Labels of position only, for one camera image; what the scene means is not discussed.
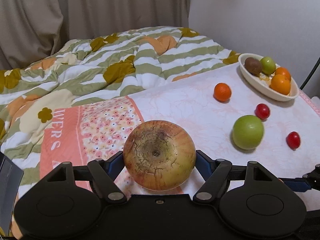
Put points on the large green apple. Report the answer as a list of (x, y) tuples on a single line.
[(248, 132)]

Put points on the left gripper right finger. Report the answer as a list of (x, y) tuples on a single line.
[(215, 174)]

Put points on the yellow red apple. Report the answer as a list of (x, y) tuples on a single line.
[(159, 155)]

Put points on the green striped floral duvet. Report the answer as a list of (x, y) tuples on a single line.
[(83, 89)]

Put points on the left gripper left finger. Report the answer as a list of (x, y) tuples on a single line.
[(104, 173)]

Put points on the beige curtain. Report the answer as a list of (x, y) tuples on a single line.
[(34, 29)]

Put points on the pink floral table cloth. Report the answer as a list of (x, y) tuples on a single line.
[(257, 205)]

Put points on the red cherry tomato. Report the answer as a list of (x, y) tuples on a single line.
[(293, 140), (262, 111)]

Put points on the brown kiwi with sticker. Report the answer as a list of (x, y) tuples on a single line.
[(253, 66)]

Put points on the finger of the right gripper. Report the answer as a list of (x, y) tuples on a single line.
[(309, 181)]

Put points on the small green apple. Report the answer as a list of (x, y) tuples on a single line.
[(268, 65)]

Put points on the large orange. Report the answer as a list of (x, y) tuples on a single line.
[(281, 84), (283, 71)]

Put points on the small mandarin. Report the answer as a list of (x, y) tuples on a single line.
[(222, 92)]

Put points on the cream oval cartoon dish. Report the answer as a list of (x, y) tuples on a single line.
[(262, 82)]

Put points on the open dark laptop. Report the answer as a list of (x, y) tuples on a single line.
[(10, 178)]

